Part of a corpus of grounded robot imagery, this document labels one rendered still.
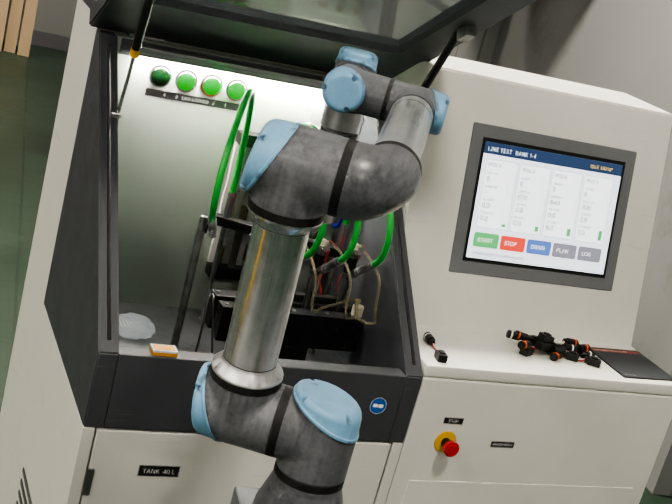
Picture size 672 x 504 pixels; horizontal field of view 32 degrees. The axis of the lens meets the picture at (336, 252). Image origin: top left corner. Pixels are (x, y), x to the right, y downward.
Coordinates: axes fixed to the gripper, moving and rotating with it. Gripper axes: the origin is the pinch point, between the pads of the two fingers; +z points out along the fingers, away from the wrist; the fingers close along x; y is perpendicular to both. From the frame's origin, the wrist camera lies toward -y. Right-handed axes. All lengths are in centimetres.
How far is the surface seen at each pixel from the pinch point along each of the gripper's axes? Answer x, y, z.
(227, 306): -4.4, -21.2, 27.1
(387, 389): 26.8, 0.2, 33.5
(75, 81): -35, -69, -5
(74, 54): -35, -77, -10
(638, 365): 97, -9, 27
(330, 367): 13.2, -1.3, 30.1
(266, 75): 3, -51, -18
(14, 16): 38, -730, 98
